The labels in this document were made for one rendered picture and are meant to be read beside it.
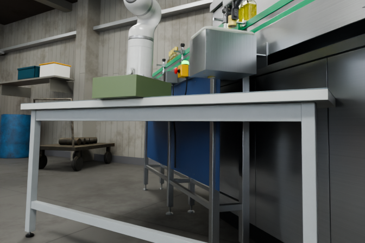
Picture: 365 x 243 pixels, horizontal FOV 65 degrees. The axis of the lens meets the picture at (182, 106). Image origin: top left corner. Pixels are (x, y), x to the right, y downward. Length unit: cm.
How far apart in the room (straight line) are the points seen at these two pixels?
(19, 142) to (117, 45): 260
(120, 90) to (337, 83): 85
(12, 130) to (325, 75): 566
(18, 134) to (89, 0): 283
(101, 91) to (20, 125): 499
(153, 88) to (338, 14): 73
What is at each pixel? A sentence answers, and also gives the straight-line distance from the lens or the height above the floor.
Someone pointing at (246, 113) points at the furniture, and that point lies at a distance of 103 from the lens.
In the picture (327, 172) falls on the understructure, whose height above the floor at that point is 46.
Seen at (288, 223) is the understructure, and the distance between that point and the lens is 150.
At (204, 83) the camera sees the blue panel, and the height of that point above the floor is 87.
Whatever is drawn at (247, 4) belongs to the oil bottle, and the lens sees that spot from 151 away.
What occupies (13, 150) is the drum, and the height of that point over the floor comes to 15.
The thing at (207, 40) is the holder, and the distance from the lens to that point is 111.
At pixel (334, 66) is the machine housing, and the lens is 126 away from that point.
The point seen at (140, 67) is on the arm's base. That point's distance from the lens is 131.
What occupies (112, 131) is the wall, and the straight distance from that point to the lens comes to 527.
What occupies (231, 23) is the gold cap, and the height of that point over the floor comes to 106.
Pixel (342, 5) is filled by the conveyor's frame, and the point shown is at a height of 99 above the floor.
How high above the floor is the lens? 63
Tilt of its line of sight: 4 degrees up
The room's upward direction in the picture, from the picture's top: 1 degrees clockwise
